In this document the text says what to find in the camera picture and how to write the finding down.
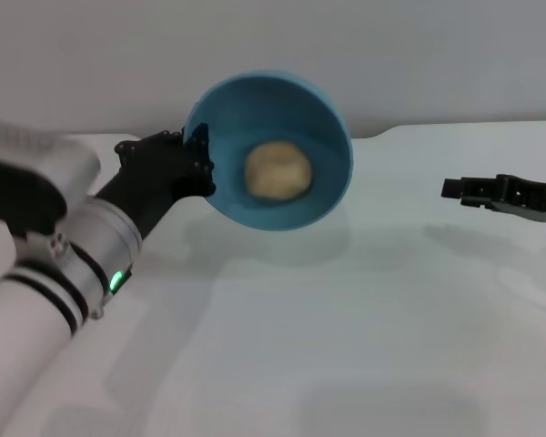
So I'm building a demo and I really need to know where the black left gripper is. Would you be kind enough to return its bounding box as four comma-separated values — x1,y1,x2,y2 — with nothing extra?
95,122,217,243

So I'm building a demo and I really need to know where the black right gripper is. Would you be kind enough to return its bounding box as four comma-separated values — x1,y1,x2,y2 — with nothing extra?
440,173,546,224

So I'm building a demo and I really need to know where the blue ceramic bowl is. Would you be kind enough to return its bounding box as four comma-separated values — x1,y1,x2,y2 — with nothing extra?
183,69,355,232

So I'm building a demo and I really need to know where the beige egg yolk pastry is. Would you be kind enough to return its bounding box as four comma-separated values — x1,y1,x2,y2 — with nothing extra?
244,140,313,200

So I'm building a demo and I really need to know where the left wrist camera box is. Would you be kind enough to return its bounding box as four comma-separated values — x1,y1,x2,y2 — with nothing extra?
0,118,102,256

